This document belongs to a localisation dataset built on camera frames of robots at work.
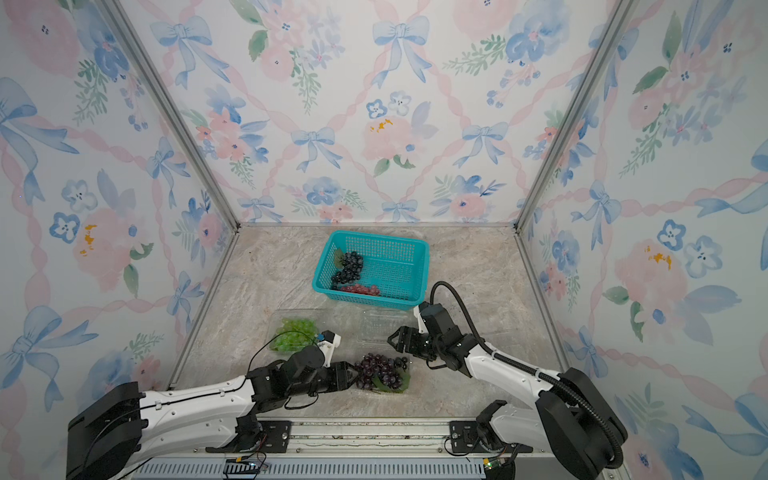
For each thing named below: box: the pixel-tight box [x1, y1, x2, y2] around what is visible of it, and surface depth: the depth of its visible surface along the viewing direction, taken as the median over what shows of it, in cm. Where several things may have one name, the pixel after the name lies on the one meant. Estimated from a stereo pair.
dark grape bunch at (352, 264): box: [331, 251, 363, 290], surface depth 105 cm
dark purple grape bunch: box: [354, 353, 408, 390], surface depth 78 cm
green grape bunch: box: [270, 317, 318, 353], surface depth 88 cm
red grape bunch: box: [340, 284, 380, 296], surface depth 100 cm
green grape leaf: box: [372, 368, 411, 393], surface depth 79 cm
